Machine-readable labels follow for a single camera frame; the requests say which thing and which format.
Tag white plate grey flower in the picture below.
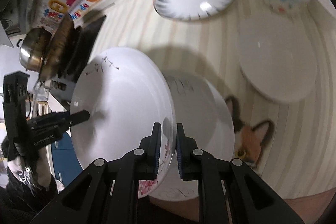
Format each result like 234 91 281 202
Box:
149 70 235 202

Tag white plate pink flowers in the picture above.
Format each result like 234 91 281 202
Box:
70 47 177 198

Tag white bowl red flowers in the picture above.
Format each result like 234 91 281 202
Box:
238 13 317 103

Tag gloved left hand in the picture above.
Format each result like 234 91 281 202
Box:
7 147 58 199

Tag calico cat plush mat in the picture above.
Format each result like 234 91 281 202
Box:
225 96 275 169

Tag stainless steel pot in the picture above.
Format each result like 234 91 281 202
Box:
17 27 52 72

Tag black induction cooktop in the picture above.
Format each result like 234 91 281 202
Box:
50 15 106 91

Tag black wok with food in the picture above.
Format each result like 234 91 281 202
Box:
39 14 74 82

